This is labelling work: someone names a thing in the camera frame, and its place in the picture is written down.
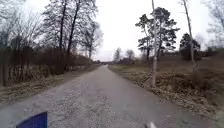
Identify distant bare trees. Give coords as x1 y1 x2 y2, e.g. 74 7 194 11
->
112 46 136 65

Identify grey asphalt path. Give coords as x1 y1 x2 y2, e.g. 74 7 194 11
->
0 64 214 128

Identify pale birch tree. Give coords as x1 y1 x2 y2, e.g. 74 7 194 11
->
150 0 159 88

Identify row of bare trees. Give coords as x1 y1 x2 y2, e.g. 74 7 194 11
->
0 0 104 88

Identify tall pine tree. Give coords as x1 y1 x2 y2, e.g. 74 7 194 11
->
134 6 181 63

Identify dark brown hedge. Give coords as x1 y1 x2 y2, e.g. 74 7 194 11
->
0 46 95 88

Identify brown grass verge with leaves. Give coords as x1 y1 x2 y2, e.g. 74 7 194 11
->
107 54 224 128

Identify robot's own part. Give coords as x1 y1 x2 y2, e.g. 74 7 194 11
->
145 121 158 128

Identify dark pine tree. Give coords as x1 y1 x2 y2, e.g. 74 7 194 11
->
178 32 202 62

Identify thin bare tree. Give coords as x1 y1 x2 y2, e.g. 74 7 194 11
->
179 0 200 76

